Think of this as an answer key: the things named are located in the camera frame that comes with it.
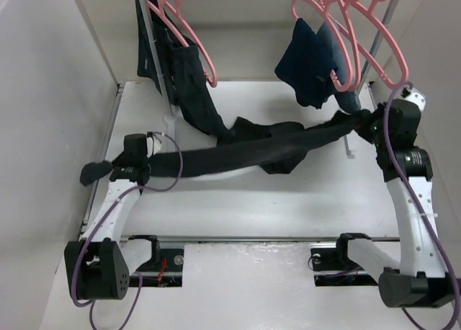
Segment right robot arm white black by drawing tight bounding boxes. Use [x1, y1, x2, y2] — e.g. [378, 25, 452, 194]
[333, 99, 455, 308]

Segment dark trousers hanging left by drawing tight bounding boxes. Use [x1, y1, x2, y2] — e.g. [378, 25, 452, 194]
[148, 0, 234, 140]

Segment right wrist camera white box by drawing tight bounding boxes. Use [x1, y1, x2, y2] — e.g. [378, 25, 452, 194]
[400, 86, 426, 112]

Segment pink empty hanger right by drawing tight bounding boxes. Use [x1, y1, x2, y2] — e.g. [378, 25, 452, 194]
[349, 0, 409, 90]

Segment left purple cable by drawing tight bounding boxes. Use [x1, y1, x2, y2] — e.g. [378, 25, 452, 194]
[71, 130, 184, 330]

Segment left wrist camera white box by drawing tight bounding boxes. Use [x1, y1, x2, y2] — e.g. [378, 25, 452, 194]
[146, 135, 162, 158]

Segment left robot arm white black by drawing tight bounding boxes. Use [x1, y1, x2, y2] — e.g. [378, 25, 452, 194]
[64, 133, 161, 307]

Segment pink hanger far left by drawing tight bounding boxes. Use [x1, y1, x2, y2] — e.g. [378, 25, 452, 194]
[148, 0, 190, 47]

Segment light blue jeans hanging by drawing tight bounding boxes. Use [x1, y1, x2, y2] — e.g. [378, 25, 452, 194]
[317, 22, 361, 114]

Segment white clothes rack frame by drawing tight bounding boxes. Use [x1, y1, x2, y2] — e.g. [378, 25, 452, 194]
[135, 0, 407, 159]

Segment navy blue trousers hanging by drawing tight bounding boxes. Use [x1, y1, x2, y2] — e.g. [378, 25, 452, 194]
[274, 18, 338, 109]

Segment black trousers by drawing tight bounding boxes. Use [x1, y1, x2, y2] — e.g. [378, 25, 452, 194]
[79, 110, 372, 186]

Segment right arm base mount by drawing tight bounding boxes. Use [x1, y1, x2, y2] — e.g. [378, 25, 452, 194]
[308, 243, 377, 287]

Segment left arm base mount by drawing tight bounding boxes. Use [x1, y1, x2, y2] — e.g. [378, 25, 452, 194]
[136, 242, 184, 288]

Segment pink hanger with navy trousers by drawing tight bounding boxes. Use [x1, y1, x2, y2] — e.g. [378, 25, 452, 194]
[291, 0, 360, 92]

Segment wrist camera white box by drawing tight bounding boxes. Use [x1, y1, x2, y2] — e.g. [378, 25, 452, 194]
[146, 135, 162, 158]
[400, 86, 426, 112]

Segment pink hanger with jeans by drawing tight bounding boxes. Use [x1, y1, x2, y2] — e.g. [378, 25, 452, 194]
[318, 0, 361, 92]

